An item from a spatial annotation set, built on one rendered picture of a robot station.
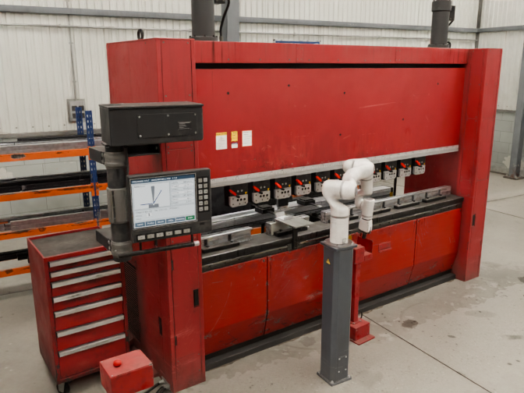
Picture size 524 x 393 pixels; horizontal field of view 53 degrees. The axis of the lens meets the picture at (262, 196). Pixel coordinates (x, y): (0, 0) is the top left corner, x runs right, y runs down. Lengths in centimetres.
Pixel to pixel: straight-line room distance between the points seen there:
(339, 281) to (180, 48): 177
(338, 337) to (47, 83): 535
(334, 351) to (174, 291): 117
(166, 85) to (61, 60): 456
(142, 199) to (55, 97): 499
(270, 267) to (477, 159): 246
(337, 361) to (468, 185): 250
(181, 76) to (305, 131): 123
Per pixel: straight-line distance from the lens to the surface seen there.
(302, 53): 395
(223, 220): 406
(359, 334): 439
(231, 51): 360
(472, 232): 563
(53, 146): 512
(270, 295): 403
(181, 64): 320
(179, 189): 281
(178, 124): 277
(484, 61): 536
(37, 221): 523
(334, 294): 354
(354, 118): 436
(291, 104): 392
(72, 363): 382
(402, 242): 495
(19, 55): 757
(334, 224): 341
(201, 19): 361
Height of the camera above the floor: 213
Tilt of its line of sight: 14 degrees down
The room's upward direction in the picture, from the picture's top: straight up
